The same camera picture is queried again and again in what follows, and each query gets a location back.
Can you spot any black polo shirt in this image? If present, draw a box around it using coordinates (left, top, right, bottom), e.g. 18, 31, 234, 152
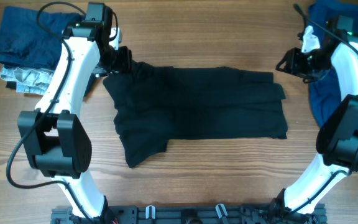
103, 62, 288, 167

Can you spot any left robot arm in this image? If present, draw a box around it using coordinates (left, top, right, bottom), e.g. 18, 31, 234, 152
17, 2, 132, 223

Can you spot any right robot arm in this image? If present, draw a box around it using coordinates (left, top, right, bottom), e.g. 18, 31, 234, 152
268, 14, 358, 223

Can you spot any blue shirt unfolded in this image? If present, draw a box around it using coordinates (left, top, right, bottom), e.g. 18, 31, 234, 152
308, 0, 358, 128

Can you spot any folded black garment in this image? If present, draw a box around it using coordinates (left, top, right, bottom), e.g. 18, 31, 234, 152
6, 75, 96, 97

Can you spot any folded light grey garment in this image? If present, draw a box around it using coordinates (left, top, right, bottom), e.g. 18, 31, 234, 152
0, 65, 54, 95

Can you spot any folded navy blue garment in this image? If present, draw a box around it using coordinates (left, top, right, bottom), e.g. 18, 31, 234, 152
0, 6, 83, 71

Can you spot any right black cable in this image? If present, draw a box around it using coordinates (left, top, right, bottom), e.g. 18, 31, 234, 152
292, 2, 358, 218

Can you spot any black cable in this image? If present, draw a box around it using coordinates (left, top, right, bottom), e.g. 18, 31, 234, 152
5, 1, 119, 224
292, 2, 358, 218

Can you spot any left black cable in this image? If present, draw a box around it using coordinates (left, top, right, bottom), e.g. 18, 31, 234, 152
5, 1, 119, 224

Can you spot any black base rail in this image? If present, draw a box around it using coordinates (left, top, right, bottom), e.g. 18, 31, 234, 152
50, 203, 328, 224

